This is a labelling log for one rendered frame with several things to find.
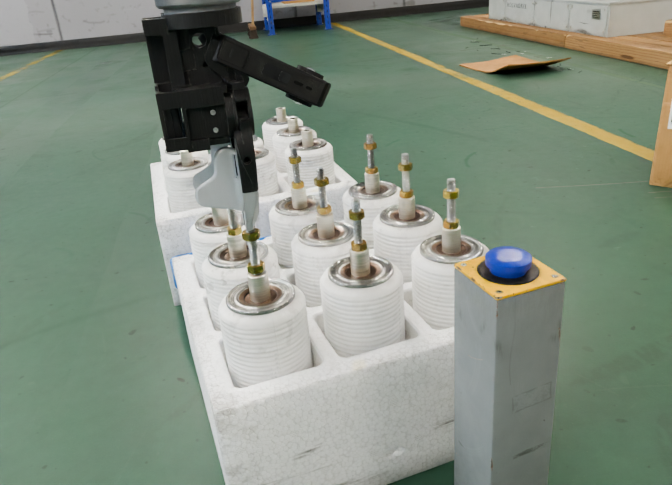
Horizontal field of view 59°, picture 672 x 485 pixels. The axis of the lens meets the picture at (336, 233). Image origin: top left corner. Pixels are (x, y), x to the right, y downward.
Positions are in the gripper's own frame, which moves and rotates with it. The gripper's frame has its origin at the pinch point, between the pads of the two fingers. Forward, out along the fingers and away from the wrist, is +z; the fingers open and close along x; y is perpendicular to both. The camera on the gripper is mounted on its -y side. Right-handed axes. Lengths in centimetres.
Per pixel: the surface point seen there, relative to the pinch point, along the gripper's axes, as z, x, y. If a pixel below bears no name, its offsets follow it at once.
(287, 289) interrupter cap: 9.4, 0.0, -2.5
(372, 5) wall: 21, -601, -213
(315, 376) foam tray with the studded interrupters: 16.7, 6.5, -3.5
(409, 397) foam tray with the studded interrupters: 22.5, 6.5, -13.9
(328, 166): 13, -52, -21
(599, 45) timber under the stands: 29, -234, -221
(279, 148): 12, -66, -13
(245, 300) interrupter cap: 9.7, 0.1, 2.2
